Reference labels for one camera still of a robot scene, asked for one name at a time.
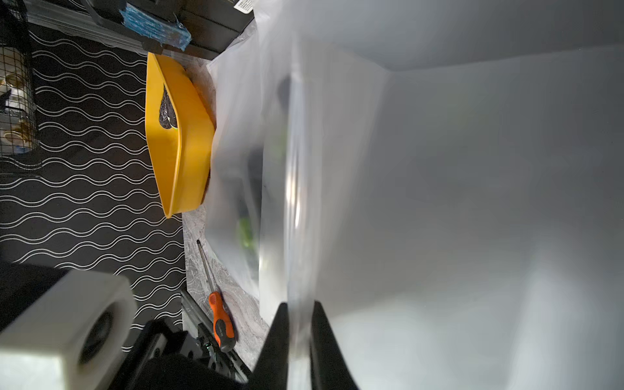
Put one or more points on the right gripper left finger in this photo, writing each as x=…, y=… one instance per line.
x=272, y=368

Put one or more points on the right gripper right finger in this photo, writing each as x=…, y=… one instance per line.
x=328, y=367

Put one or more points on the clear zip-top bag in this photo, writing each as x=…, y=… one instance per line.
x=234, y=197

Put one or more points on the yellow plastic tray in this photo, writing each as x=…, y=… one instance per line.
x=179, y=134

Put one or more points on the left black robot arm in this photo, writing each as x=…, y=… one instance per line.
x=62, y=329

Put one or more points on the black yellow toolbox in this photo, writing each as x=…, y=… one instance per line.
x=202, y=29

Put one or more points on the orange handled screwdriver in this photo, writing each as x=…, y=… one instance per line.
x=223, y=328

